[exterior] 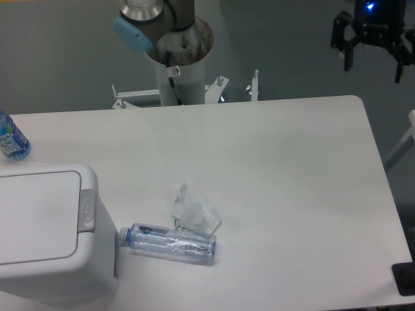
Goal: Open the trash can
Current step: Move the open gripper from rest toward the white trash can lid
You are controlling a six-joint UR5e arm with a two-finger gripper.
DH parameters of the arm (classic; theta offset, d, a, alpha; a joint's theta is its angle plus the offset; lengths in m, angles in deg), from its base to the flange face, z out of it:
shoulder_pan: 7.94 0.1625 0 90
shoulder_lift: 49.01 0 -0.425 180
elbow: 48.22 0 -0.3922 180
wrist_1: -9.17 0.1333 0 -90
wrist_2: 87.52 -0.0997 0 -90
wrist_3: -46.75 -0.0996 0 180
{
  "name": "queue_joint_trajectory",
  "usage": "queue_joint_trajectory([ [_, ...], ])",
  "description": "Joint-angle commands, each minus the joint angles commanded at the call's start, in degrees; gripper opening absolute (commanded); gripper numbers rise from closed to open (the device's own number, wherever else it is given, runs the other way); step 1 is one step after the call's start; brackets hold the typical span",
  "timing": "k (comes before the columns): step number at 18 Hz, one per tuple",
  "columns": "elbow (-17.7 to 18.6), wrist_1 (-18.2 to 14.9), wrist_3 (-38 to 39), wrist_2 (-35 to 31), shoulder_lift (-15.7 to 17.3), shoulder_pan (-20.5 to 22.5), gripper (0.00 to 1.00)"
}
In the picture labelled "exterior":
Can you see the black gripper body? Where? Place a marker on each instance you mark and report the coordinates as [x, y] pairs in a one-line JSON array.
[[380, 22]]

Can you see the white trash can lid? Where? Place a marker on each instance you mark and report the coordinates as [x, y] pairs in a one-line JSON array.
[[39, 216]]

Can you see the blue labelled water bottle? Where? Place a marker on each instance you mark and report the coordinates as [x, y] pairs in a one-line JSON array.
[[14, 144]]

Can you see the white plastic trash can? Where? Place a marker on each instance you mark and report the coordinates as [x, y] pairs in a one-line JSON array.
[[90, 272]]

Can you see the crumpled clear plastic wrapper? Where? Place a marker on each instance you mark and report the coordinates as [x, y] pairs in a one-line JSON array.
[[192, 212]]

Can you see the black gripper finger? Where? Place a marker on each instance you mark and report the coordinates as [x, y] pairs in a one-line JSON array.
[[404, 57], [339, 41]]

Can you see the empty clear plastic bottle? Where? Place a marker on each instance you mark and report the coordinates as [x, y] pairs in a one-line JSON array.
[[172, 244]]

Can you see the black clamp at table edge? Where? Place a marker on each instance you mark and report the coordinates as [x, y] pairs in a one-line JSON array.
[[404, 278]]

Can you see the grey lid push button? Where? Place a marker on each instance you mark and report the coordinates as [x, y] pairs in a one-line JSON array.
[[86, 210]]

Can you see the white frame at right edge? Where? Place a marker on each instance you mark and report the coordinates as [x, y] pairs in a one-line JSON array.
[[402, 146]]

